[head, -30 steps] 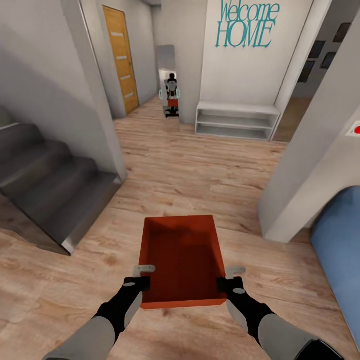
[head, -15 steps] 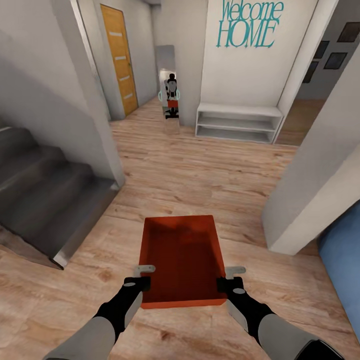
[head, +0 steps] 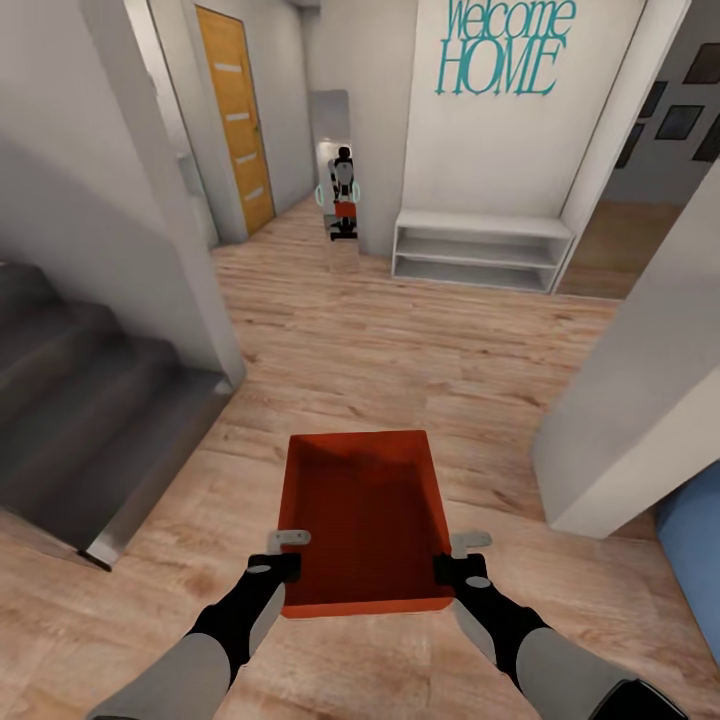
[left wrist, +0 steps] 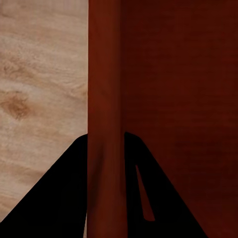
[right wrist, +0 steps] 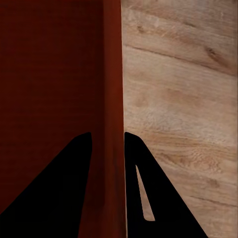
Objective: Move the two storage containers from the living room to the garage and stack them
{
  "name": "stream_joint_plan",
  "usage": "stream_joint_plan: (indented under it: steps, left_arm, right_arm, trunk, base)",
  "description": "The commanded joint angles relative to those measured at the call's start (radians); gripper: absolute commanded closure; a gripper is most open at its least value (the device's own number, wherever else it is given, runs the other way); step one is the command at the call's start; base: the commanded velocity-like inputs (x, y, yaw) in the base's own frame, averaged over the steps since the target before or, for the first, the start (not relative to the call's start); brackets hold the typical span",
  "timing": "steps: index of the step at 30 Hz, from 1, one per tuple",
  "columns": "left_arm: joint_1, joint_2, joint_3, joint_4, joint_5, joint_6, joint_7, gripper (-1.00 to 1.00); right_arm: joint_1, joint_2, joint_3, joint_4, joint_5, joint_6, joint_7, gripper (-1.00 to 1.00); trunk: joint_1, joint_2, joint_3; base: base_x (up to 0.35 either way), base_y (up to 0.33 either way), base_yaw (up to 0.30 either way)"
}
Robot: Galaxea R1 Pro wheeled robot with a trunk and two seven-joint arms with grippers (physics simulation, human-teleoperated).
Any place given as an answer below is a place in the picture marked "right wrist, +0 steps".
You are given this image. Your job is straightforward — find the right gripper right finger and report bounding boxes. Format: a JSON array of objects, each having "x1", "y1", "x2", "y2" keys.
[{"x1": 124, "y1": 132, "x2": 208, "y2": 238}]

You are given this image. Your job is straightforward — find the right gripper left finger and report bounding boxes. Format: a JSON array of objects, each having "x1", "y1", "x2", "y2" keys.
[{"x1": 0, "y1": 132, "x2": 92, "y2": 238}]

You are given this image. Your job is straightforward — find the storage box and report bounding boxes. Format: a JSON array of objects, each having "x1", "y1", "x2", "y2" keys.
[{"x1": 0, "y1": 0, "x2": 126, "y2": 238}]

